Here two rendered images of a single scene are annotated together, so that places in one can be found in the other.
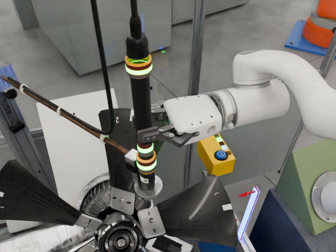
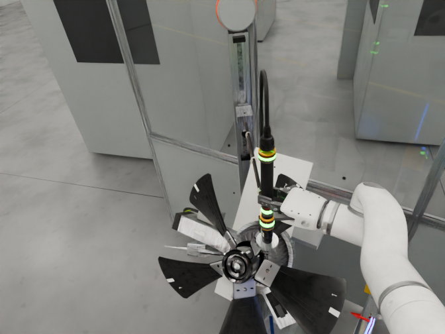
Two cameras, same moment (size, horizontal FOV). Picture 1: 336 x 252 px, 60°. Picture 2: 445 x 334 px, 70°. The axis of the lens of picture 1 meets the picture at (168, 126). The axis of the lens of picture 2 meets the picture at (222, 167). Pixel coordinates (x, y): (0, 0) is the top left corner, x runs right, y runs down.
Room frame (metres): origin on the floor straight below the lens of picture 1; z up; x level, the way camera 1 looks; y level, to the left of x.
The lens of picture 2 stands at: (-0.03, -0.39, 2.19)
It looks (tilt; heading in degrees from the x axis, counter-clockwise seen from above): 39 degrees down; 54
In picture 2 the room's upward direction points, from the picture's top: 7 degrees counter-clockwise
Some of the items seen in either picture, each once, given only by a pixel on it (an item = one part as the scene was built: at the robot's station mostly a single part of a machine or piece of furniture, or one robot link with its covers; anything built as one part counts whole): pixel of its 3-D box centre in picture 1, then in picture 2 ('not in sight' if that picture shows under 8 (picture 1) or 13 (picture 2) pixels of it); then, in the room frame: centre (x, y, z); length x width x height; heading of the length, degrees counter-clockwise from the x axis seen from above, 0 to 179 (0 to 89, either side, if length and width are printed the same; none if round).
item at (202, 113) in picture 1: (194, 116); (305, 209); (0.45, -0.06, 1.57); 0.11 x 0.10 x 0.07; 109
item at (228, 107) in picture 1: (221, 111); (329, 217); (0.47, -0.11, 1.57); 0.09 x 0.03 x 0.08; 19
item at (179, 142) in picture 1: (184, 131); (287, 213); (0.41, -0.03, 1.57); 0.08 x 0.06 x 0.01; 168
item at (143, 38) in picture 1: (143, 129); (267, 196); (0.42, 0.05, 1.56); 0.04 x 0.04 x 0.46
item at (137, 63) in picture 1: (138, 65); (267, 154); (0.42, 0.05, 1.71); 0.04 x 0.04 x 0.03
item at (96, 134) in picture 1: (60, 112); (253, 160); (0.60, 0.29, 1.45); 0.54 x 0.01 x 0.01; 53
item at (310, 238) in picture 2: not in sight; (292, 219); (0.90, 0.33, 0.85); 0.36 x 0.24 x 0.03; 108
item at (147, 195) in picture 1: (144, 174); (266, 229); (0.42, 0.06, 1.41); 0.09 x 0.07 x 0.10; 53
